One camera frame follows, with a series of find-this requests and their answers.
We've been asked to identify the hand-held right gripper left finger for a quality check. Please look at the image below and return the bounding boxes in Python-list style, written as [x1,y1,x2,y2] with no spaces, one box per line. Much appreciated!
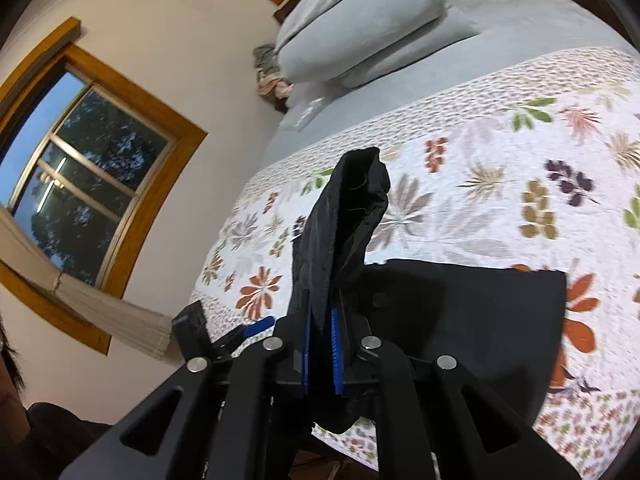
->
[57,307,313,480]

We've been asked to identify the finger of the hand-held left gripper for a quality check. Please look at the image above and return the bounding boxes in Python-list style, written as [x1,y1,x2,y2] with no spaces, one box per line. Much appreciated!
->
[171,301,215,361]
[212,316,276,358]

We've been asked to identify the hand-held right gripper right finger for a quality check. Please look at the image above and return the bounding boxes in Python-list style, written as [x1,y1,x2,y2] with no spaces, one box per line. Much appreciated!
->
[330,304,581,480]

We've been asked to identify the black pants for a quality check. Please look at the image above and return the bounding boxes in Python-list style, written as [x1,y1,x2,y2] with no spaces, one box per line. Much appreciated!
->
[287,146,568,436]

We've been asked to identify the beige curtain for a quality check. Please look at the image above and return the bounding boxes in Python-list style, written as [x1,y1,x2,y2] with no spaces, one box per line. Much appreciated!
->
[0,205,173,361]

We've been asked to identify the person's dark clothing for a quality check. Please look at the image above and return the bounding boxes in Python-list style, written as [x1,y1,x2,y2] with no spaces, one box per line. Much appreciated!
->
[27,401,114,480]

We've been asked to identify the person's head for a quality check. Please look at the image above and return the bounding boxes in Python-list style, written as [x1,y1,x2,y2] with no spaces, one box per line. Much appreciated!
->
[0,305,32,480]

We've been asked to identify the wooden window with crossbars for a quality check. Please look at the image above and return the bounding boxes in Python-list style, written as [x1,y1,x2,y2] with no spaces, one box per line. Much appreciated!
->
[0,16,208,356]

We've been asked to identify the floral quilted bedspread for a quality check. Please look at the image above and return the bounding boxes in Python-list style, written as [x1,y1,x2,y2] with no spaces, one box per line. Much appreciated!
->
[192,45,640,480]

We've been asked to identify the clear plastic packet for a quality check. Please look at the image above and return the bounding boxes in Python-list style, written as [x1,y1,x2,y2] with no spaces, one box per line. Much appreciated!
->
[292,95,329,131]

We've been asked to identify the pile of clothes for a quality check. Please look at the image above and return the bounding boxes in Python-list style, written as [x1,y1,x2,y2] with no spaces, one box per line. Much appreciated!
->
[252,44,296,100]

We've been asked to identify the grey pillow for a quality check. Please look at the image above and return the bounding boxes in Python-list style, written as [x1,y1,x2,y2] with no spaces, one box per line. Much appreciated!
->
[340,7,482,89]

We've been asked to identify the wooden bed with grey sheet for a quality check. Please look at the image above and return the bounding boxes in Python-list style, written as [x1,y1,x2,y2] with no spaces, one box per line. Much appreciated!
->
[260,0,636,181]

